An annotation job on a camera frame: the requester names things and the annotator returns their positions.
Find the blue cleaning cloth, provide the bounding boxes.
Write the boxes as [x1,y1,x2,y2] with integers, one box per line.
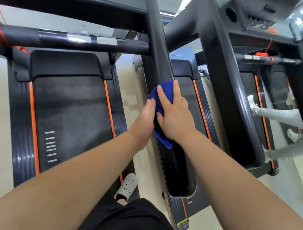
[148,80,176,150]

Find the black shorts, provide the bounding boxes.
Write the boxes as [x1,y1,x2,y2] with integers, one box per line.
[78,198,174,230]

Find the person's right hand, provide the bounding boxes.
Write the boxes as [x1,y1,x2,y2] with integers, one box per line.
[156,79,197,145]

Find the black treadmill with red clip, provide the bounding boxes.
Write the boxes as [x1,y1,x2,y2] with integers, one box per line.
[163,0,303,178]

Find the black treadmill with yellow label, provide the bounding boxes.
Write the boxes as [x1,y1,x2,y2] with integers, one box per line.
[134,0,222,230]

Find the person's right forearm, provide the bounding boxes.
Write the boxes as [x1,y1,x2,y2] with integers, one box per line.
[180,130,303,230]

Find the person's left hand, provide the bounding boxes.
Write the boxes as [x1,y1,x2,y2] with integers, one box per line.
[129,98,157,152]

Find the black treadmill with white stripes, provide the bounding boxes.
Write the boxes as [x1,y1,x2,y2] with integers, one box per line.
[0,0,152,202]

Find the person's left forearm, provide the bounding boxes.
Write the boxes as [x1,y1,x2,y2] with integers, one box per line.
[0,129,142,230]

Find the red safety cord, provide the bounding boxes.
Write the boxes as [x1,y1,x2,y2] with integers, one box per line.
[0,7,30,55]

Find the white perforated shoe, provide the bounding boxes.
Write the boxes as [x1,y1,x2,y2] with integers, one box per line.
[114,173,139,202]

